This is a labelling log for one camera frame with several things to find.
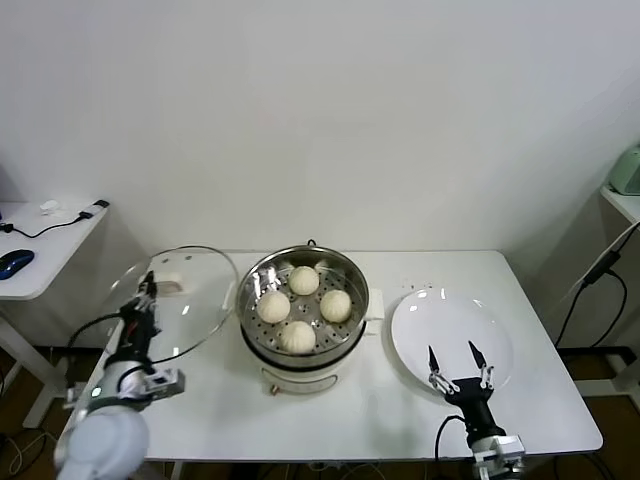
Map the white electric cooker pot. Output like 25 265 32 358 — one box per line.
239 319 369 399

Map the blue computer mouse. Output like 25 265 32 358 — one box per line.
0 248 36 280

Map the white side desk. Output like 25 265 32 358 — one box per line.
0 199 110 430

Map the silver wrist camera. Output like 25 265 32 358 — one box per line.
142 368 187 400
471 433 527 474

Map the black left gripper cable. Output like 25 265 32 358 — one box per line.
66 311 125 352

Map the round glass pot lid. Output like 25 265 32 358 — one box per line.
102 244 240 364

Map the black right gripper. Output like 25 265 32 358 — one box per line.
427 340 506 439

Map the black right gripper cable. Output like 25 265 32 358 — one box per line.
433 413 470 462

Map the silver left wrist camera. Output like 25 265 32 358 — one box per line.
142 368 187 400

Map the white steamed baozi bun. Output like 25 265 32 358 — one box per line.
256 290 292 324
278 320 318 355
319 289 353 323
288 264 321 296

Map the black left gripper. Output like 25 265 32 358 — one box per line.
117 270 164 362

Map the round white plate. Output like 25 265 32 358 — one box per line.
390 288 515 400

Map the stainless steel steamer basket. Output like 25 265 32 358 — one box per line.
224 244 385 369

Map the mint green appliance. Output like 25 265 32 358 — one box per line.
608 141 640 196

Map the black cable with power adapter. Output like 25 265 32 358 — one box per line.
553 232 634 350

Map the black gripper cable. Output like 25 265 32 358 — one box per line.
433 413 470 462
66 311 125 352

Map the thin black desk cable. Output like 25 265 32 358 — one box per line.
0 212 96 239

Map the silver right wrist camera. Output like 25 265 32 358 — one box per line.
471 433 527 474

